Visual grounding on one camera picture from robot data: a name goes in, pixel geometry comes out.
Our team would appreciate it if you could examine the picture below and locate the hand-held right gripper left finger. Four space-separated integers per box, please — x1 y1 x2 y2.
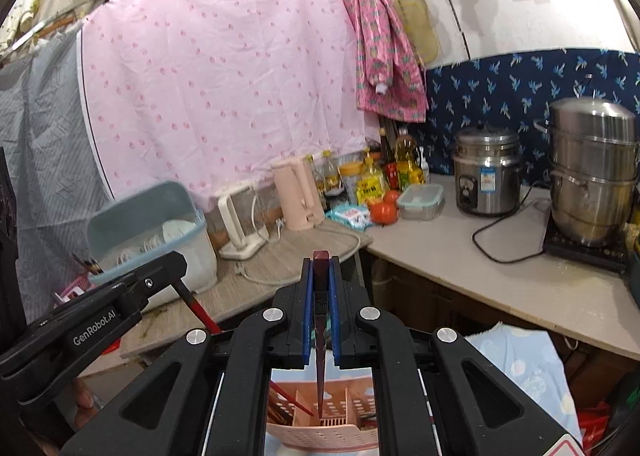
60 257 315 456

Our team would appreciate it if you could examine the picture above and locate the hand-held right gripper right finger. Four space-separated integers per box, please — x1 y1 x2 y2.
327 256 587 456

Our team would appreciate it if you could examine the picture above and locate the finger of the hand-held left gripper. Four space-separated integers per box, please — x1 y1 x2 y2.
88 251 189 320

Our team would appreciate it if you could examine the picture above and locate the dark red chopstick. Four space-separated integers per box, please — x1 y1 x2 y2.
312 249 332 421

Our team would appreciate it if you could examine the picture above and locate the bright red chopstick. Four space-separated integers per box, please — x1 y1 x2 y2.
172 280 317 421

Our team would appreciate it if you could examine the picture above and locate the pink plastic utensil holder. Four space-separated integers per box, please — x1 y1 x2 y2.
264 375 379 450

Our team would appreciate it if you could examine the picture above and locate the person's left hand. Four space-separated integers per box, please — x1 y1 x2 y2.
72 378 99 412

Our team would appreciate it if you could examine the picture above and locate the white dish bin blue lid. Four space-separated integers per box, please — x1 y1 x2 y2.
86 181 219 310

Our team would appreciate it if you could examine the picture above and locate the white bowl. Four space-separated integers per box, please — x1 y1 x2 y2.
160 218 199 245

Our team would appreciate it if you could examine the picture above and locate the pink plastic basket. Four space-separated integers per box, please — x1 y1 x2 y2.
52 275 99 308

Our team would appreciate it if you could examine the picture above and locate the dark chopsticks bundle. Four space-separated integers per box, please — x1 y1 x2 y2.
71 253 104 278

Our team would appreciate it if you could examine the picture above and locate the white clear jug appliance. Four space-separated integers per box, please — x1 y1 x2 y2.
215 179 271 261

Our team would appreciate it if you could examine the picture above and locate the blue wet wipes pack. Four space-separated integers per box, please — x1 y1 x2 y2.
324 202 375 231

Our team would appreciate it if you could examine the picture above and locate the pink electric kettle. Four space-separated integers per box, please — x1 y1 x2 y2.
270 156 326 231

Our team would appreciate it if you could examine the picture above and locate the yellow seasoning bottle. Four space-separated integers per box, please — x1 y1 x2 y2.
357 156 389 210

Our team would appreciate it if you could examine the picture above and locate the yellow lid can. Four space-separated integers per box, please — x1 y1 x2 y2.
338 161 366 205

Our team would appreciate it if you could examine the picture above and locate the small yellow-cap bottle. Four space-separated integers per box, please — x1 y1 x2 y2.
305 153 327 210
320 149 344 197

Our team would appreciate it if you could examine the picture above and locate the clear food container green lid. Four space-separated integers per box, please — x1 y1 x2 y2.
396 183 446 221

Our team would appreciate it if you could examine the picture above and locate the grey patterned curtain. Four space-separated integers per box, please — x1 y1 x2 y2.
0 33 117 298

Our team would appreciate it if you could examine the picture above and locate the dark sauce bottle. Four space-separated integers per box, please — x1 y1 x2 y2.
378 128 399 178

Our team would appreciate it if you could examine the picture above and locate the cooking oil bottle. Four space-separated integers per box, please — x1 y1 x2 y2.
393 133 424 187

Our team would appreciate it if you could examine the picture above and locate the pink dotted curtain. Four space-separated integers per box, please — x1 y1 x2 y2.
77 0 382 210

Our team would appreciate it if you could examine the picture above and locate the light blue sun-print cloth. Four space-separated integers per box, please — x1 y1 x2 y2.
264 320 584 456

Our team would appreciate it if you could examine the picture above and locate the steel rice cooker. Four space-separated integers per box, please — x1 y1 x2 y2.
451 125 524 217

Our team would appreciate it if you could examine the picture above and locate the black induction cooker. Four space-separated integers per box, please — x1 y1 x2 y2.
542 213 632 273

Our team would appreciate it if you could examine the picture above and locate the pink floral apron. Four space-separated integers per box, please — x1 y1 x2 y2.
342 0 430 123

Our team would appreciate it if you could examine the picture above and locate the navy leaf-print cloth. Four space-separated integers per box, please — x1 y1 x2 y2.
422 48 640 178

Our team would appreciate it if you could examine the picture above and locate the red plastic bag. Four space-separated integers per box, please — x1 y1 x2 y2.
569 400 617 453

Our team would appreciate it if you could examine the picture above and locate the steel steamer pot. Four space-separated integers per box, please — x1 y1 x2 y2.
533 96 640 247

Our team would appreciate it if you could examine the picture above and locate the yellow cutting board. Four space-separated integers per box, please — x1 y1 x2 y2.
397 0 444 65

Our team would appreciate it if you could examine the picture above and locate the white power cord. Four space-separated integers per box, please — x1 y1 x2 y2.
234 215 362 285

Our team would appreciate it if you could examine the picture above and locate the black power cable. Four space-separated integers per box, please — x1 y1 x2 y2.
471 180 552 265

